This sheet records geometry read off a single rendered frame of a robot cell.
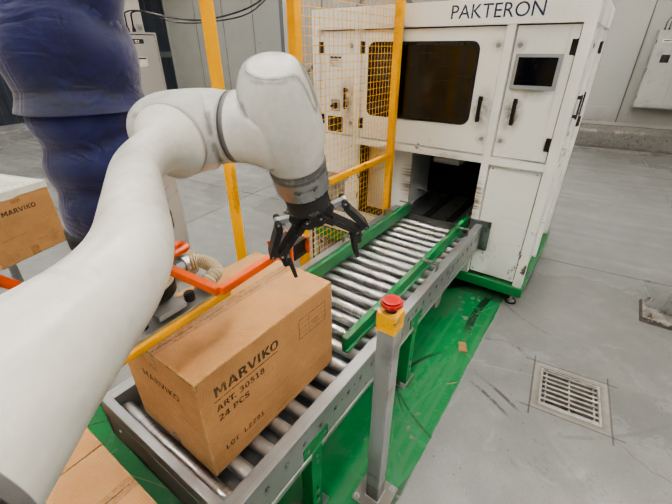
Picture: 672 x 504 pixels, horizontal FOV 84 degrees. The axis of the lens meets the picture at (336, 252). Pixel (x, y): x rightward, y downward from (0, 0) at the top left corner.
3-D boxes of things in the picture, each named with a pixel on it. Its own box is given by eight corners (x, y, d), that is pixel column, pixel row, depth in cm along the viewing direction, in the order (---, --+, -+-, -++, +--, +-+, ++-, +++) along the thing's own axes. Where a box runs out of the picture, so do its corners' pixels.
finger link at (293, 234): (312, 222, 66) (306, 220, 65) (284, 262, 72) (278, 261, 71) (307, 207, 68) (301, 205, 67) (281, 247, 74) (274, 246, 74)
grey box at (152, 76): (164, 102, 183) (149, 32, 169) (170, 103, 181) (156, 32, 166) (125, 107, 169) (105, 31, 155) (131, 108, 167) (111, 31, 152)
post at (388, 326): (372, 482, 166) (386, 301, 118) (385, 491, 163) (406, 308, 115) (364, 495, 161) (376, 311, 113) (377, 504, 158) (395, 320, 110)
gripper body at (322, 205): (284, 210, 59) (297, 246, 67) (334, 194, 60) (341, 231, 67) (275, 181, 64) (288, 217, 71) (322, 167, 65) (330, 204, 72)
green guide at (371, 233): (398, 209, 302) (399, 199, 298) (410, 212, 297) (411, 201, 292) (254, 307, 188) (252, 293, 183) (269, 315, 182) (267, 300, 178)
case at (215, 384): (264, 324, 177) (256, 251, 158) (332, 360, 157) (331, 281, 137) (145, 412, 134) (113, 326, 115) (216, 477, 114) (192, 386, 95)
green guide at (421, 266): (463, 225, 275) (465, 214, 271) (477, 228, 270) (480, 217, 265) (341, 351, 161) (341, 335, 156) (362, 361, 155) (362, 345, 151)
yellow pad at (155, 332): (208, 284, 111) (205, 270, 109) (232, 294, 106) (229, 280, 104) (92, 353, 86) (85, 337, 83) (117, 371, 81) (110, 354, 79)
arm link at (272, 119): (335, 138, 59) (259, 139, 62) (317, 35, 47) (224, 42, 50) (321, 185, 53) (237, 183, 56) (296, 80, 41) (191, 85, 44)
